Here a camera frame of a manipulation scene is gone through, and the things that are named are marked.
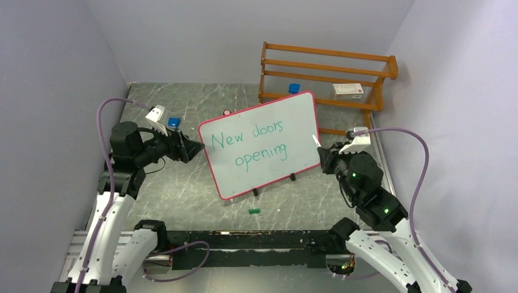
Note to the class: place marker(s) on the white red small box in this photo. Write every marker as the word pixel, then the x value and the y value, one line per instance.
pixel 348 91

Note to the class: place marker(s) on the blue eraser block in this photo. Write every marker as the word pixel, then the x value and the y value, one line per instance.
pixel 173 122

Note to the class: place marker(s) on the pink framed whiteboard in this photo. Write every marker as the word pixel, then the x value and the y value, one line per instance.
pixel 260 144

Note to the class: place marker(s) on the wooden shelf rack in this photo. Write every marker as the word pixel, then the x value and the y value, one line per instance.
pixel 316 70

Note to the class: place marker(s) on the blue block on shelf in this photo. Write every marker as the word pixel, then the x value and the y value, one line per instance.
pixel 294 88

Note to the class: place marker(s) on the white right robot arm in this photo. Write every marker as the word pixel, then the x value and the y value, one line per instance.
pixel 412 268

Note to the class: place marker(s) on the green white marker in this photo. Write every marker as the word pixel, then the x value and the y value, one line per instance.
pixel 316 141

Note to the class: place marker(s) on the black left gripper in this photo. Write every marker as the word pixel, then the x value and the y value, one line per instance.
pixel 179 146

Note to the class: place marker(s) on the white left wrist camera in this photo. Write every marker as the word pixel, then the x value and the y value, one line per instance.
pixel 157 118

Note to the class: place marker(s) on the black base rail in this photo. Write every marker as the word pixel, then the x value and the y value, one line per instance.
pixel 308 248

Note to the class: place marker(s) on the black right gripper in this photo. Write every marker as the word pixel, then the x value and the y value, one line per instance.
pixel 328 156

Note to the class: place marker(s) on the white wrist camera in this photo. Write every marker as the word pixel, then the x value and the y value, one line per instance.
pixel 157 118
pixel 358 140

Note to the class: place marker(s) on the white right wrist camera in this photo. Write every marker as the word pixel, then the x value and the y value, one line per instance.
pixel 358 140

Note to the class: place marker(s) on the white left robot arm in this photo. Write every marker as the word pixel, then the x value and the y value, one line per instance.
pixel 100 267

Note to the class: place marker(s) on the metal wire whiteboard stand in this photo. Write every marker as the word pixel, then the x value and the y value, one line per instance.
pixel 256 191

